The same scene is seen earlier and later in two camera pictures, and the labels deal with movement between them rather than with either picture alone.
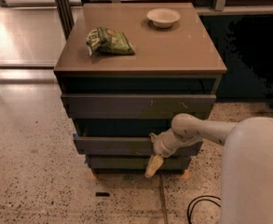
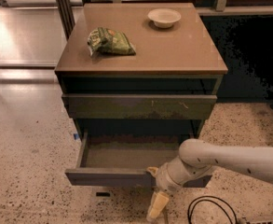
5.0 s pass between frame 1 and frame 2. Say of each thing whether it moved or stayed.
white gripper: moved
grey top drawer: stayed
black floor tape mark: stayed
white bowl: stayed
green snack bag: stayed
